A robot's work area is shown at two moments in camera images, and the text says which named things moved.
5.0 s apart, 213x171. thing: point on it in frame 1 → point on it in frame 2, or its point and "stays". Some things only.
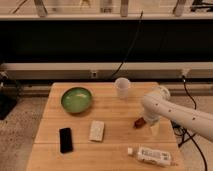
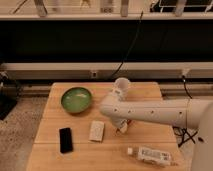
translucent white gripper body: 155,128 → 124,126
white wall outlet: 93,74 stays
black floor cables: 180,130 stays
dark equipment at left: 9,95 stays
